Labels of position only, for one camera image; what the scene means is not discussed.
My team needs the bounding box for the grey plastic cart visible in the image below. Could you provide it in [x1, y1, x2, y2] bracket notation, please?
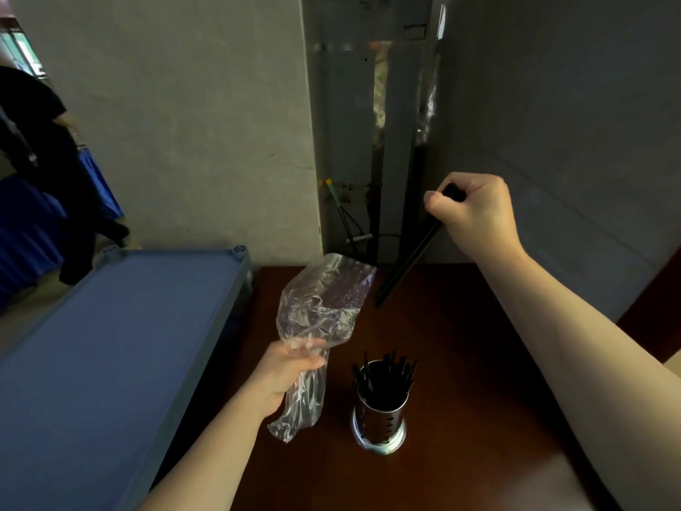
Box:
[0, 244, 254, 511]

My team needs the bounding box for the person's right hand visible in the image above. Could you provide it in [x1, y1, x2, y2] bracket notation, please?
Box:
[423, 171, 528, 264]

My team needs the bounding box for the person's left forearm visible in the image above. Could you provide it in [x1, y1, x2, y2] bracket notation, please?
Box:
[135, 385, 270, 511]

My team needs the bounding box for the black vertical pipe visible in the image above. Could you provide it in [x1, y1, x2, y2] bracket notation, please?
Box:
[367, 42, 389, 264]

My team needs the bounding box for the perforated steel utensil holder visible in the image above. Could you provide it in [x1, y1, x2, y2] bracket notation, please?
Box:
[350, 361, 411, 456]

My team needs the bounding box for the person's left hand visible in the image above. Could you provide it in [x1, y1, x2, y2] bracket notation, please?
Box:
[242, 337, 328, 421]

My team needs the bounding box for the dark pipe with plastic wrap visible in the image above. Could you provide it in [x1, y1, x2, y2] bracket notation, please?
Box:
[404, 53, 443, 264]

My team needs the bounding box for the person's right forearm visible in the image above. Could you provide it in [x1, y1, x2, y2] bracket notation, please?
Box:
[478, 249, 681, 511]

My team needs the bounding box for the handful of black chopsticks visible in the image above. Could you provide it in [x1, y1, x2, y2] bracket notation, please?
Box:
[374, 183, 467, 309]

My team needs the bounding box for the long table with blue skirt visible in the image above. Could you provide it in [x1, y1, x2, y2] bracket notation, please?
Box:
[0, 145, 126, 314]

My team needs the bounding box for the clear plastic bag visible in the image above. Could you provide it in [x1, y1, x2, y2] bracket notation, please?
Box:
[265, 253, 377, 444]

